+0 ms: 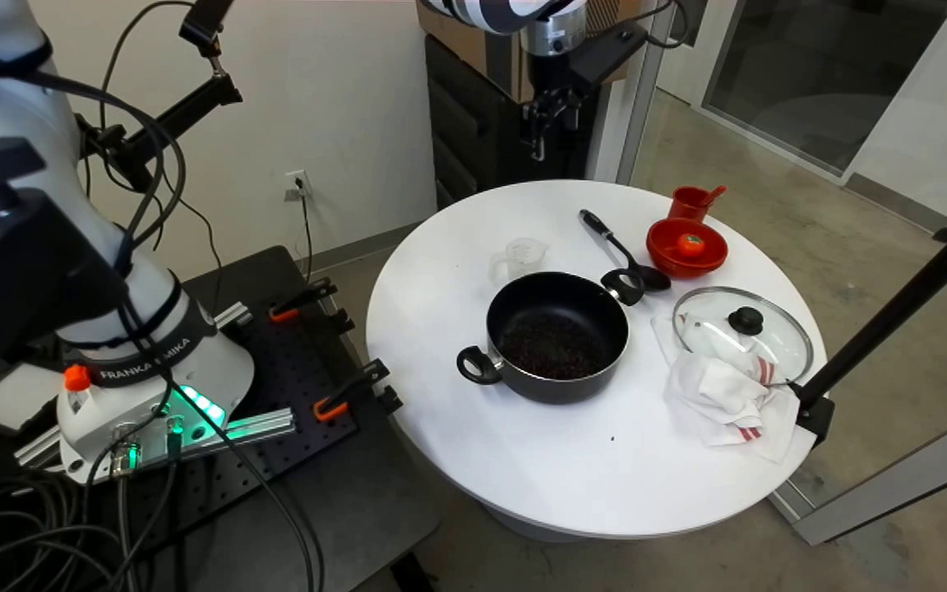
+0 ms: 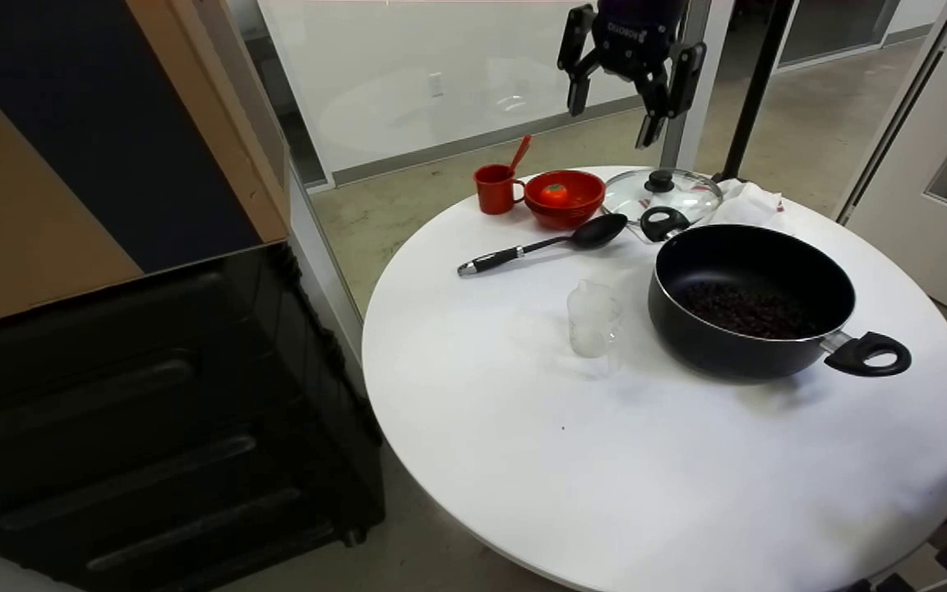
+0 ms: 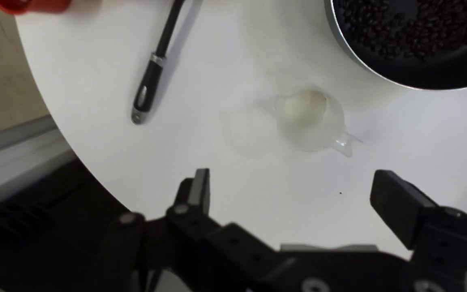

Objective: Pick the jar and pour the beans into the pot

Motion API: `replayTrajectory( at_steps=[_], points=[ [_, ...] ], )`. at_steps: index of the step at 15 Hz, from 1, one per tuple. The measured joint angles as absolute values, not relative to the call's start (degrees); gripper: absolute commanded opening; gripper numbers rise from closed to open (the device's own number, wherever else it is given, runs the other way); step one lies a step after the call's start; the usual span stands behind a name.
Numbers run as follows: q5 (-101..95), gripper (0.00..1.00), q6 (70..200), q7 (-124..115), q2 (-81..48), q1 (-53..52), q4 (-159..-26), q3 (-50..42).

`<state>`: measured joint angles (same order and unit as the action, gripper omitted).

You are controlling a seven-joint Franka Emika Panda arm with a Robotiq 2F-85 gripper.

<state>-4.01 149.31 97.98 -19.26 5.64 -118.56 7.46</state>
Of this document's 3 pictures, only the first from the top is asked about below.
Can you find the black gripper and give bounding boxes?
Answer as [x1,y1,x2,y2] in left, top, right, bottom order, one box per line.
[523,56,586,163]

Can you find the dark coffee beans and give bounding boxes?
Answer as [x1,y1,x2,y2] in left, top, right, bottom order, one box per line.
[500,317,606,379]

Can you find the clear plastic measuring jar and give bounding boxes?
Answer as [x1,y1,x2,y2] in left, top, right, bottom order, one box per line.
[493,236,551,283]

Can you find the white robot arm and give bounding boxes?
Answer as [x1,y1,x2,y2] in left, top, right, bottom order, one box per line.
[0,0,256,479]

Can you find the black cooking pot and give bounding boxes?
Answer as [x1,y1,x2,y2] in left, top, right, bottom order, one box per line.
[455,272,629,404]

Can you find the glass pot lid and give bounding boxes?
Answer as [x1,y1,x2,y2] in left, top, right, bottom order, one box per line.
[670,287,817,389]

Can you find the red measuring cup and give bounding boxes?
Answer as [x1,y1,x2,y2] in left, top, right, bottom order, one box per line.
[670,186,725,221]

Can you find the black ladle spoon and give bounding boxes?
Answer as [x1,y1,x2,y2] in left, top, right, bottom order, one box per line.
[580,211,670,307]

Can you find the black orange clamp upper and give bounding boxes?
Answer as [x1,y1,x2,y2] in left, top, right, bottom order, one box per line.
[267,279,353,336]

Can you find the black orange clamp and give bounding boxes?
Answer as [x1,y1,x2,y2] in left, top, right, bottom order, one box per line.
[267,279,353,336]
[314,357,401,425]

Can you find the black orange clamp lower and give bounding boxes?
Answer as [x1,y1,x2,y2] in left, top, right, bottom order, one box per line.
[314,357,401,425]

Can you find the round white table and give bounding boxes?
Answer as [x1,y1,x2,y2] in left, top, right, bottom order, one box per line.
[367,180,817,539]

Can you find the black tripod pole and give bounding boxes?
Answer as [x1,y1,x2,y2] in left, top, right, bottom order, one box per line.
[797,228,947,442]

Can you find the wall power outlet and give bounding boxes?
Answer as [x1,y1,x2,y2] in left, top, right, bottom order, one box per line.
[288,166,314,200]

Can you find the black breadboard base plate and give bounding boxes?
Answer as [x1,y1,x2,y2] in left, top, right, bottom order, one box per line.
[0,246,438,592]

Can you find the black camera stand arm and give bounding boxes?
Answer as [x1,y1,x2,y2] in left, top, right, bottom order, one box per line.
[107,0,239,189]

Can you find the bundle of black cables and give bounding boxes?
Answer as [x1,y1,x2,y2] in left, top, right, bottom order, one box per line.
[0,437,328,592]

